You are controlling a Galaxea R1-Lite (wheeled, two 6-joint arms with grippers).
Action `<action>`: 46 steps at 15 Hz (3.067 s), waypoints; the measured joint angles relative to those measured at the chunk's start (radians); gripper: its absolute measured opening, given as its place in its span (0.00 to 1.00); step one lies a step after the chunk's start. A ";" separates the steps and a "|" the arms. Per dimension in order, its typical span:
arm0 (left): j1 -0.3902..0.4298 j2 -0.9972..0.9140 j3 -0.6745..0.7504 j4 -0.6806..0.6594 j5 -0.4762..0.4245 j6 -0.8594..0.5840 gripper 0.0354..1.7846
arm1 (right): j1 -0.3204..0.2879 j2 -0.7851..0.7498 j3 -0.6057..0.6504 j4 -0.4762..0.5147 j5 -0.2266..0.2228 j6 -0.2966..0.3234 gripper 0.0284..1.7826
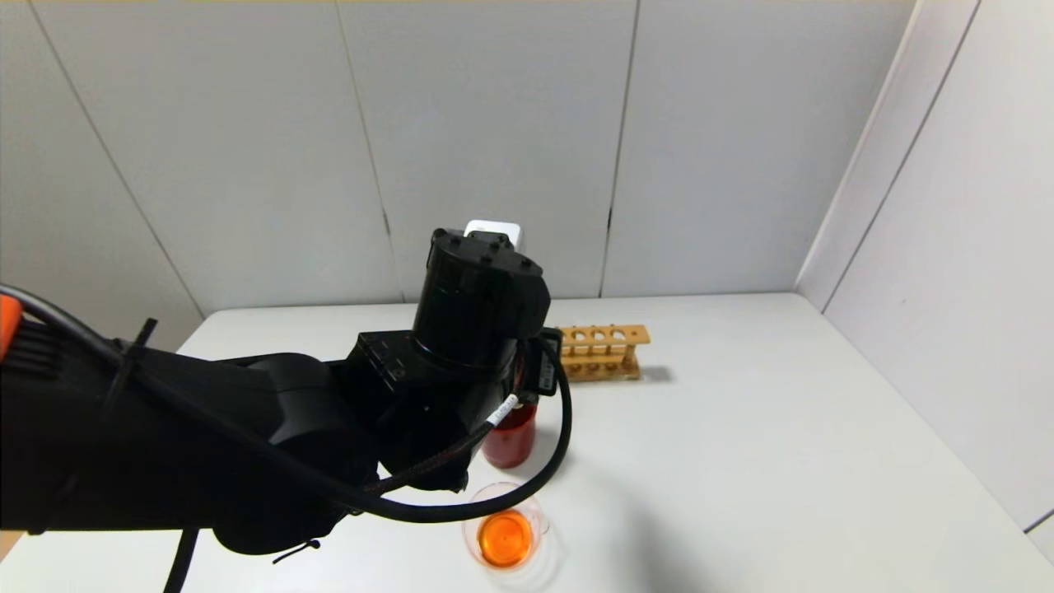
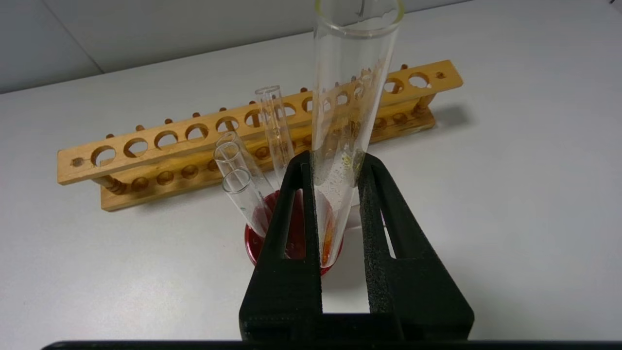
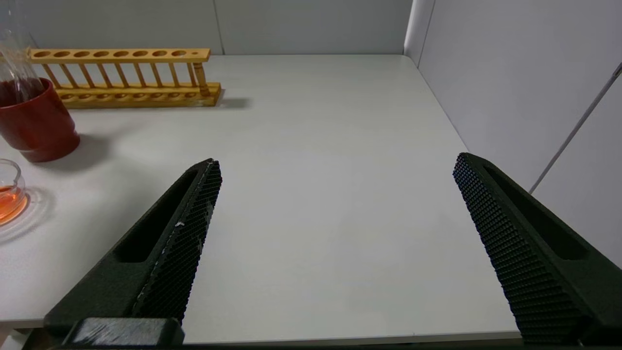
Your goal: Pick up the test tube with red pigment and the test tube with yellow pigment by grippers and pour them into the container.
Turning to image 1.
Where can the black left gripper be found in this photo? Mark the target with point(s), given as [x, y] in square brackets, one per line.
[546, 367]

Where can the wooden test tube rack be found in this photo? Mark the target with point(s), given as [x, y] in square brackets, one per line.
[605, 346]

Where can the red plastic cup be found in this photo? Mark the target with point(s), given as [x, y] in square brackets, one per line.
[510, 441]

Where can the clear glass beaker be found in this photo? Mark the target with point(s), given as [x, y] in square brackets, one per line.
[504, 535]

